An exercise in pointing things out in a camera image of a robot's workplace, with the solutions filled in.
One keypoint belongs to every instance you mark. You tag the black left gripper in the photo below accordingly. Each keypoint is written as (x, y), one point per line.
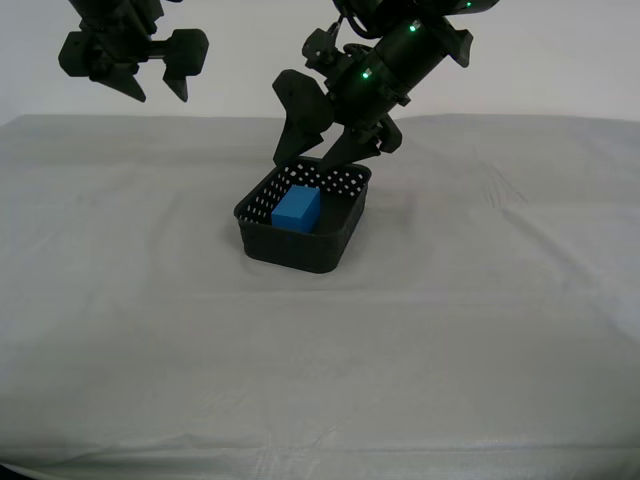
(365, 97)

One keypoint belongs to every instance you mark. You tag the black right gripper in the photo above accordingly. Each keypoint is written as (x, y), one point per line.
(122, 30)

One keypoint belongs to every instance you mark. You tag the blue rectangular block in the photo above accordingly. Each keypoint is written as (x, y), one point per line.
(295, 210)

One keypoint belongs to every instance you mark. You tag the black perforated plastic basket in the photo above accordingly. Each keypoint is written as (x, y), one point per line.
(295, 252)

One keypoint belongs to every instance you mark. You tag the white tablecloth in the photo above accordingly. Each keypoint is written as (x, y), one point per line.
(320, 360)

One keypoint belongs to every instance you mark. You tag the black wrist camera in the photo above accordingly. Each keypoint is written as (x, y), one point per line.
(322, 50)

